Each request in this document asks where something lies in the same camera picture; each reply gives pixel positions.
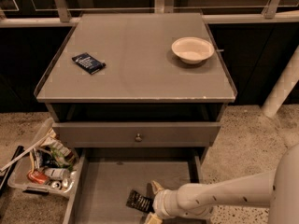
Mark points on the clear plastic bin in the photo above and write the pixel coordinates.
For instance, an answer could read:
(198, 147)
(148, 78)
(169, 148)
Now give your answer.
(40, 158)

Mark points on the grey top drawer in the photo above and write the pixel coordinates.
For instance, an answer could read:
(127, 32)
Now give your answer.
(122, 134)

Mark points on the blue snack bar wrapper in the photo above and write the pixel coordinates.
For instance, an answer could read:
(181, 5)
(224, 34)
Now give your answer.
(88, 63)

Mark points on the white can in bin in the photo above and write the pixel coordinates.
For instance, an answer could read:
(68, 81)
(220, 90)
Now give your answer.
(56, 173)

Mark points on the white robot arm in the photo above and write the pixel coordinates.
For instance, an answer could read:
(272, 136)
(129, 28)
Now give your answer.
(276, 190)

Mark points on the round metal drawer knob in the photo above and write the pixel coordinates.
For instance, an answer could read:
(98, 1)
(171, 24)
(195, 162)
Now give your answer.
(138, 138)

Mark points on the white paper bowl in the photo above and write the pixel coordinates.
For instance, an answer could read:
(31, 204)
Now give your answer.
(192, 50)

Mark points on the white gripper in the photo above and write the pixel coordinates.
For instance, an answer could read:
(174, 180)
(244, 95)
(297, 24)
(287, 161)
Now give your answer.
(160, 203)

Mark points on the orange snack packet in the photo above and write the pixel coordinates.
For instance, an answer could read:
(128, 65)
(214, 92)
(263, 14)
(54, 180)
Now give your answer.
(37, 177)

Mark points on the black rxbar chocolate wrapper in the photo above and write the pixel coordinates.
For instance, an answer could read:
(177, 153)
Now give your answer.
(139, 202)

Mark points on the green white snack bag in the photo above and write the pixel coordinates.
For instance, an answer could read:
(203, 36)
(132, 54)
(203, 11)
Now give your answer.
(62, 155)

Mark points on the white diagonal post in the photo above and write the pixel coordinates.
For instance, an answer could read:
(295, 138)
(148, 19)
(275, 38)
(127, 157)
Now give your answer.
(283, 87)

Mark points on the grey drawer cabinet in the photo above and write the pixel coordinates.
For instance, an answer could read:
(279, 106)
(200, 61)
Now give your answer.
(143, 81)

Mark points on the open grey middle drawer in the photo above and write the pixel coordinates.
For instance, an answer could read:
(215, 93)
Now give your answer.
(105, 177)

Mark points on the metal window railing frame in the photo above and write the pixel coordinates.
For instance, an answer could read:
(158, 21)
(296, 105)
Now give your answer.
(53, 13)

